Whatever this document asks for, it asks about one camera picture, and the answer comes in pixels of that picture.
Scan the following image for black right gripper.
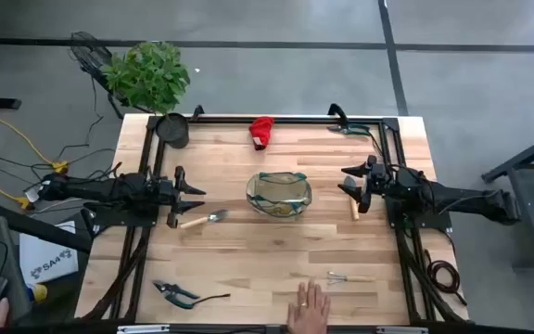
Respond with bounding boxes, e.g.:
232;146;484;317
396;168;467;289
337;155;391;214

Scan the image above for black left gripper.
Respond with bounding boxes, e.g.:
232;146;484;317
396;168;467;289
155;165;208;228

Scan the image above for silver trowel wooden handle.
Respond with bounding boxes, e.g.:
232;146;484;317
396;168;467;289
179;208;231;230
343;174;361;222

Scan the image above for green handled pruning shears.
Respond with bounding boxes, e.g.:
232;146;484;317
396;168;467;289
325;122;385;159
152;279;232;311

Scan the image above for beige green gardening bag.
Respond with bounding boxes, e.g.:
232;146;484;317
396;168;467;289
245;171;313;219

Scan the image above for red gardening glove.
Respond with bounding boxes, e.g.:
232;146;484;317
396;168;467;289
248;115;276;152

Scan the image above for potted green plant black pot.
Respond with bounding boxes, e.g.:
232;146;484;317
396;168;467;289
101;40;192;150

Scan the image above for white cardboard box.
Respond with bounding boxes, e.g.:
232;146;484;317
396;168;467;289
19;220;81;285

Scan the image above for black floor fan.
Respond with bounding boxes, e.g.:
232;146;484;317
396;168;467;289
67;31;127;120

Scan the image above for yellow round object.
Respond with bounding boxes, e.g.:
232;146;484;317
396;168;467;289
25;282;49;305

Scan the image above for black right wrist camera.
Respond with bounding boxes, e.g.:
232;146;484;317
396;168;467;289
367;161;390;195

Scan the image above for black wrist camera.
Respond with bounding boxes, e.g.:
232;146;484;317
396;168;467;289
148;178;175;205
367;161;390;195

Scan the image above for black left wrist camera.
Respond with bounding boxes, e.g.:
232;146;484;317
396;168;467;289
148;178;175;205

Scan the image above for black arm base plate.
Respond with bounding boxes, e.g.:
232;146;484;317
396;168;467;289
384;192;453;232
83;203;159;229

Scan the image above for black aluminium table frame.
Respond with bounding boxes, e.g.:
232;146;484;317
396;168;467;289
81;115;467;324

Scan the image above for hand rake wooden handle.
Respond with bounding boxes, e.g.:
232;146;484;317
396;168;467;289
325;271;377;286

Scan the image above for yellow cable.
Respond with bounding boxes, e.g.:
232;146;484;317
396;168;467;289
0;90;71;211

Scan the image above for black fan cable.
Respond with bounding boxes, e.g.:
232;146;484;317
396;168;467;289
56;76;118;161

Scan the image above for dark red coiled cable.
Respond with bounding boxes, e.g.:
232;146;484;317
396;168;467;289
424;248;468;307

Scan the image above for silver metal bracket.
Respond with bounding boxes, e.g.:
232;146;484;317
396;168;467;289
117;324;171;334
376;326;429;334

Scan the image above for dark grey metal bench frame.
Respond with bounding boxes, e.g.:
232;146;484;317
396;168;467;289
481;127;534;270

